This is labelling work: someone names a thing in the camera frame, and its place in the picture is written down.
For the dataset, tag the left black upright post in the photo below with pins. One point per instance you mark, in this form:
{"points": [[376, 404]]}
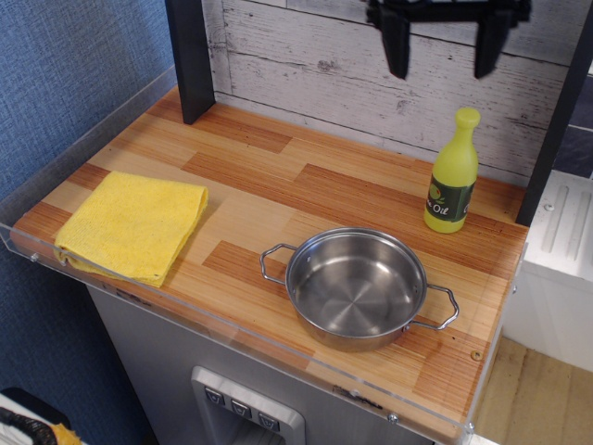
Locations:
{"points": [[189, 44]]}

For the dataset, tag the grey toy fridge cabinet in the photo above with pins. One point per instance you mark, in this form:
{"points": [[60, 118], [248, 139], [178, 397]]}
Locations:
{"points": [[232, 365]]}

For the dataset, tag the white cabinet at right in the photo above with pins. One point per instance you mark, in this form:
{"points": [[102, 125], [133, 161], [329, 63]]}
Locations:
{"points": [[550, 306]]}

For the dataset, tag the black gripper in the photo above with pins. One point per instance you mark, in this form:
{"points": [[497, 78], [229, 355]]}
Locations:
{"points": [[494, 19]]}

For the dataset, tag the right black upright post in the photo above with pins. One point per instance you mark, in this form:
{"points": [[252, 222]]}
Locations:
{"points": [[571, 89]]}

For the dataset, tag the clear acrylic guard rail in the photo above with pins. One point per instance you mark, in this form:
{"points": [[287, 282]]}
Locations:
{"points": [[273, 185]]}

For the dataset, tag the black upright post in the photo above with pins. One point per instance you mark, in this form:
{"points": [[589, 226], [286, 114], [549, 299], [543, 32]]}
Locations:
{"points": [[189, 44], [571, 89]]}

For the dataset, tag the yellow folded cloth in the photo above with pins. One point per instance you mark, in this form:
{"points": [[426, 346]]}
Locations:
{"points": [[131, 226]]}

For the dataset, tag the black object bottom left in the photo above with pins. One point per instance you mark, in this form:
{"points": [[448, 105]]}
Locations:
{"points": [[26, 419]]}

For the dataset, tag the yellow olive oil bottle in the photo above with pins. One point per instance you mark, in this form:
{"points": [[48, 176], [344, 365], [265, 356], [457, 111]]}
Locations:
{"points": [[453, 177]]}

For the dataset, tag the silver dispenser button panel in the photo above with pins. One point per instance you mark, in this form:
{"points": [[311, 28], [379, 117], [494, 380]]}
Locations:
{"points": [[228, 408]]}

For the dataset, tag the orange cloth in corner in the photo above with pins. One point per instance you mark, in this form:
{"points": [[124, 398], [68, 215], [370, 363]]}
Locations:
{"points": [[65, 436]]}

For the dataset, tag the stainless steel pot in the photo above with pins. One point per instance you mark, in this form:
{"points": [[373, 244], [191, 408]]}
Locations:
{"points": [[355, 289]]}

